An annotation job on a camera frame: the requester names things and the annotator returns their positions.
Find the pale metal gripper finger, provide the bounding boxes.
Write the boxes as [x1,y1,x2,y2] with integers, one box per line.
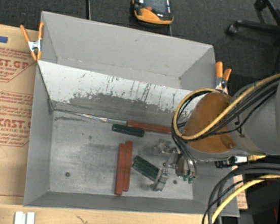
[149,167,170,193]
[153,138,178,155]

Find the dark green flat block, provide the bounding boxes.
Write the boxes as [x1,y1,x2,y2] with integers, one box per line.
[111,123,146,138]
[130,155,162,182]

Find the red-brown flat block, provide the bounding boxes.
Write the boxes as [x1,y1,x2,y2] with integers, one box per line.
[125,119,174,135]
[112,142,129,196]
[118,139,136,193]

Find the grey metal bin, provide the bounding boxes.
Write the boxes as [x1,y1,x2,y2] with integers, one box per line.
[16,11,264,224]

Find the brown cardboard board red print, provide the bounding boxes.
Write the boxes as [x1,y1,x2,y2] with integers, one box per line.
[0,23,47,202]

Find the black cylinder on white bracket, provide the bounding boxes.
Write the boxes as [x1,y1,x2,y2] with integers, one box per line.
[214,151,249,173]

